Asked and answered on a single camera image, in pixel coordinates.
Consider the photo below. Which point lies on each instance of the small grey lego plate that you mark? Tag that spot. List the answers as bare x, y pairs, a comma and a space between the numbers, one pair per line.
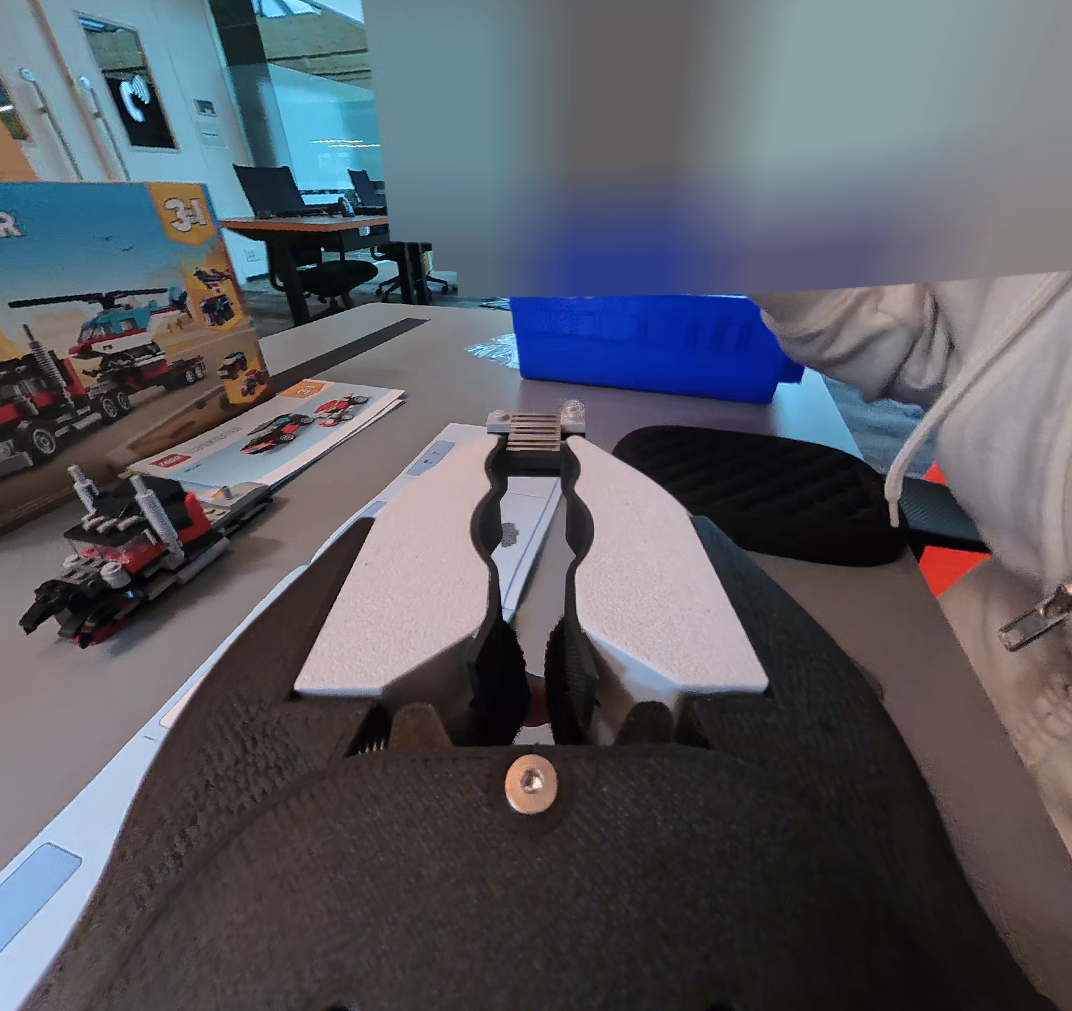
576, 424

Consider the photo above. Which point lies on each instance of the black quilted case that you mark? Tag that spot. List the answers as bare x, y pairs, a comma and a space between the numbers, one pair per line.
754, 491

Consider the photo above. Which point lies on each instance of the closed lego instruction booklet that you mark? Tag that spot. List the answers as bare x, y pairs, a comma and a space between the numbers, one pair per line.
251, 450

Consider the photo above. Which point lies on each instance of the black computer monitor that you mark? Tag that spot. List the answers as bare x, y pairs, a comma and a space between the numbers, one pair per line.
366, 188
268, 188

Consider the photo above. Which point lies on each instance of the phone sign door window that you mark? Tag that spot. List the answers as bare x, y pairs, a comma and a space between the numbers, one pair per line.
134, 89

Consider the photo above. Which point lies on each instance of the lego set cardboard box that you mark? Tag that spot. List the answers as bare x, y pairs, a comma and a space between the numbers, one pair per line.
109, 290

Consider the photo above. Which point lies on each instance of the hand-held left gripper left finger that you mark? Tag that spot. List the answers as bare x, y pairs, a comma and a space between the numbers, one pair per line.
402, 600

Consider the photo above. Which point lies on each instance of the black chair armrest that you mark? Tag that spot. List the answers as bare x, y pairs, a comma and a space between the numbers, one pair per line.
946, 517

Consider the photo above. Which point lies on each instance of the black lego plate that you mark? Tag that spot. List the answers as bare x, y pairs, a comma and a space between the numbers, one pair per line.
533, 460

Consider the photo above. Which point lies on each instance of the black office chair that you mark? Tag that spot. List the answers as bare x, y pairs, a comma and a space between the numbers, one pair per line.
339, 278

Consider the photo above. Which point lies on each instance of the red object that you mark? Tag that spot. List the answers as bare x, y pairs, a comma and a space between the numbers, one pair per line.
951, 571

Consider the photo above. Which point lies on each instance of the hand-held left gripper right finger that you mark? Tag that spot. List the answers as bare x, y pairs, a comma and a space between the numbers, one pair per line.
662, 600

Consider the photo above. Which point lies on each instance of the long wooden office desk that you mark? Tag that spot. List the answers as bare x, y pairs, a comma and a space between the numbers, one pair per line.
318, 226

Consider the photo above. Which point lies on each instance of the lego truck model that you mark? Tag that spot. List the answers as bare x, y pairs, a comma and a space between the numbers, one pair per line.
126, 558

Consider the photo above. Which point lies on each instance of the person's left hand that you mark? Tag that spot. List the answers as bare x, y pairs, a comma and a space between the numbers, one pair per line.
537, 701

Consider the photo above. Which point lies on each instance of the clear plastic scrap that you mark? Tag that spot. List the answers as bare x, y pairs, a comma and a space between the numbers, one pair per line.
494, 351

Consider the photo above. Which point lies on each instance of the blue plastic bin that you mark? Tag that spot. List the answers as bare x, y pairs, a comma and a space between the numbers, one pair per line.
653, 349

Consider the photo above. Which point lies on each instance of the open lego instruction booklet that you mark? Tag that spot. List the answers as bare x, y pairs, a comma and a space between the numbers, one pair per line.
67, 818

